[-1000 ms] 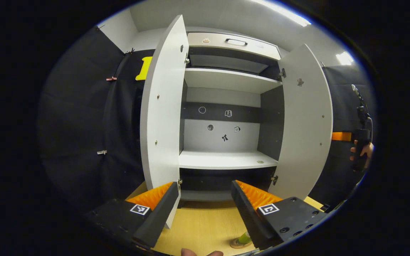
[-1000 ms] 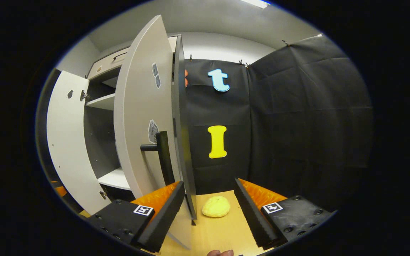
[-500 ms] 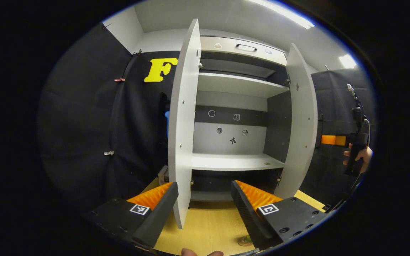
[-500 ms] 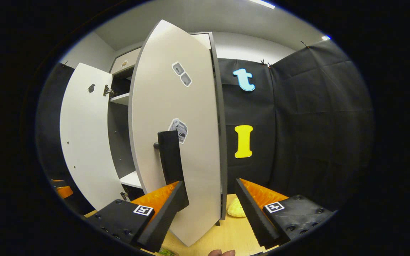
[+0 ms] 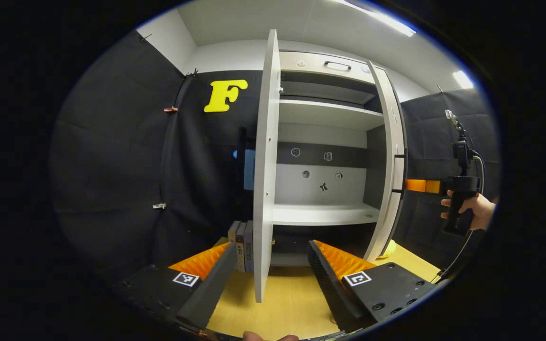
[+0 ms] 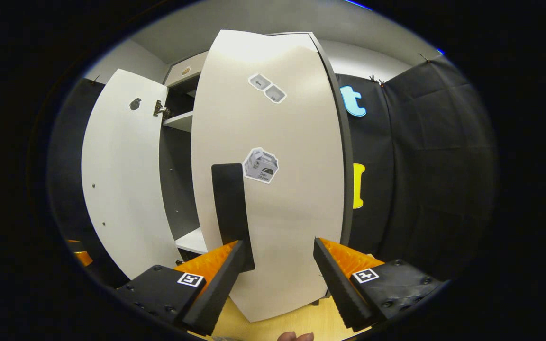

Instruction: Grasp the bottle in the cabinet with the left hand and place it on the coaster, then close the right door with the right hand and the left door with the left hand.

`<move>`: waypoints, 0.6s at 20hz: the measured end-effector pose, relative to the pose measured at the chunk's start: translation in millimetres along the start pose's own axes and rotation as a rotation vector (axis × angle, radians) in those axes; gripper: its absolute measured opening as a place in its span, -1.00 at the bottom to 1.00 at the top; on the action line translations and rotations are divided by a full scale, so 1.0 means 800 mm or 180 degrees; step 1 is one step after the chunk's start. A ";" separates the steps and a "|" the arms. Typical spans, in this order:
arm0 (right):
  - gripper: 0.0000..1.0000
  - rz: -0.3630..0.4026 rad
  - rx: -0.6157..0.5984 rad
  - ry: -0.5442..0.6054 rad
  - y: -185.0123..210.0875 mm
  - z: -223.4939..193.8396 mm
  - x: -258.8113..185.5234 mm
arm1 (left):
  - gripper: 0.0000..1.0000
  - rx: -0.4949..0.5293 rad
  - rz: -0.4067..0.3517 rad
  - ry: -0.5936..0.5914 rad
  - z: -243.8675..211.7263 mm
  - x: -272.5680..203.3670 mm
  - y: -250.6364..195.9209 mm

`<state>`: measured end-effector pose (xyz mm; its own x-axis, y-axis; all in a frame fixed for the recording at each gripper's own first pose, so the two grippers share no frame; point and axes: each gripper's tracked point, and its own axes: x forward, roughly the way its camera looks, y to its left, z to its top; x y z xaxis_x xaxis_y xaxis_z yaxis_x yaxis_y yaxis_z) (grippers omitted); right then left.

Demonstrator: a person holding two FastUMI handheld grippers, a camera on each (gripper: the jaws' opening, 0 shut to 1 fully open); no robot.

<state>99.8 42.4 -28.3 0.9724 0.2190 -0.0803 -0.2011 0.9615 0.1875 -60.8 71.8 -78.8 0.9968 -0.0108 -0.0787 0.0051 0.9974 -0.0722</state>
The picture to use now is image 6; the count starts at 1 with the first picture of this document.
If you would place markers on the grey and white cabinet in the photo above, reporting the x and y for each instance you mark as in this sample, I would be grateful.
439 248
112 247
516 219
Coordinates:
178 189

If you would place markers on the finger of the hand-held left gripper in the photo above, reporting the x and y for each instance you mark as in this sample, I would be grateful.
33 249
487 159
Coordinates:
82 258

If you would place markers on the white cabinet door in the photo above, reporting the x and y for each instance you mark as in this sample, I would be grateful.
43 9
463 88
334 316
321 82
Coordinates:
292 227
126 180

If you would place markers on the black clip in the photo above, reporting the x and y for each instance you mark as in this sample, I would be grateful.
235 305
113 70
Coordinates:
375 79
424 58

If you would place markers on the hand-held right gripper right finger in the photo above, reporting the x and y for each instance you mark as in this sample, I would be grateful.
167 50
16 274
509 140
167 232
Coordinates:
339 289

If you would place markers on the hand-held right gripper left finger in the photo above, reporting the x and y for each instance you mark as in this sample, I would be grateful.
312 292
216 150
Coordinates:
216 296

